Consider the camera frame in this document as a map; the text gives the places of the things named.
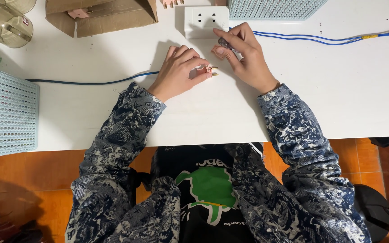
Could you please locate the person's right hand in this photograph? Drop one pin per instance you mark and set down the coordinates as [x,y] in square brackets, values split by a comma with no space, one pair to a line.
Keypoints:
[250,60]

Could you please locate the person's left hand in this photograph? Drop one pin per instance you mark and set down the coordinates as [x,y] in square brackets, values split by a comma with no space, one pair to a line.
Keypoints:
[174,72]

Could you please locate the pink plug with brass pins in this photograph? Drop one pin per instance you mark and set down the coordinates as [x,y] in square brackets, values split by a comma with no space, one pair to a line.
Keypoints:
[172,2]
[205,70]

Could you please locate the pink plug cover piece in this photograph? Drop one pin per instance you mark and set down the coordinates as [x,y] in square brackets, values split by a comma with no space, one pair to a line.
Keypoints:
[214,49]

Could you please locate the white double socket box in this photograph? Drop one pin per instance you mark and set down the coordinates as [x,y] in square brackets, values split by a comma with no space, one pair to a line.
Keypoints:
[206,22]

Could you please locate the brown cardboard box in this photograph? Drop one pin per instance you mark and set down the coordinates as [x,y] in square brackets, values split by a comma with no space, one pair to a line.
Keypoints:
[110,17]

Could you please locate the yellow tape wrap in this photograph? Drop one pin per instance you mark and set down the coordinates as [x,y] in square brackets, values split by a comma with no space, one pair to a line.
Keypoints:
[370,36]

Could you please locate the black printed shirt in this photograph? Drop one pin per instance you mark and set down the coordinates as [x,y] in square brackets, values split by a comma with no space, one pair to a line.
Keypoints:
[208,195]

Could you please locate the olive transparent plastic jar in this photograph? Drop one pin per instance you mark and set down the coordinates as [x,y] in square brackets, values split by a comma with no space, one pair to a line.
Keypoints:
[3,25]
[20,5]

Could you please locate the large light blue perforated basket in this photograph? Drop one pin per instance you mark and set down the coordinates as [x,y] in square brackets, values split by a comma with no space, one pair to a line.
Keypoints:
[10,111]

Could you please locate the black stool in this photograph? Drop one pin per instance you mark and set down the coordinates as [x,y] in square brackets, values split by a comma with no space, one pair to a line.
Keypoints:
[377,212]

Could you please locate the dark heap of objects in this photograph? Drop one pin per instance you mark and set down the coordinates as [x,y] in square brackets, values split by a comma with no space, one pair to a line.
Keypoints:
[8,229]

